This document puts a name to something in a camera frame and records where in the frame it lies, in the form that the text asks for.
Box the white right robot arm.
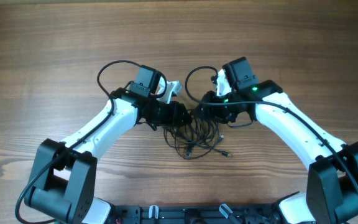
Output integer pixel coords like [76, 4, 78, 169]
[196, 80, 358, 223]

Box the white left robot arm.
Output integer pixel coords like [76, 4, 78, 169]
[15, 88, 191, 223]

